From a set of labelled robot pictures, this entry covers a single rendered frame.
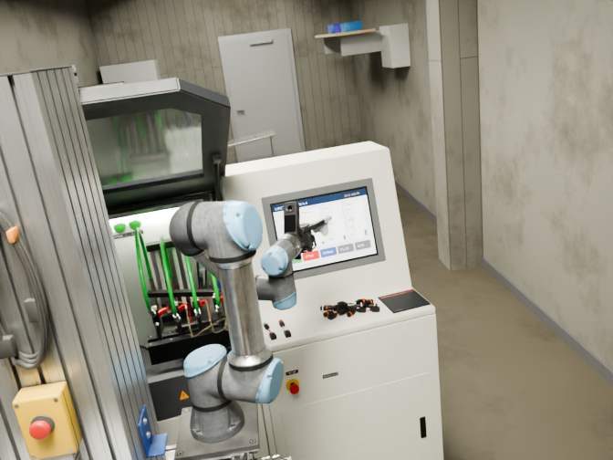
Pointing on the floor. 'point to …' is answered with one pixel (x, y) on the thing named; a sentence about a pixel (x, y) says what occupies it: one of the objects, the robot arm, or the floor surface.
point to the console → (327, 355)
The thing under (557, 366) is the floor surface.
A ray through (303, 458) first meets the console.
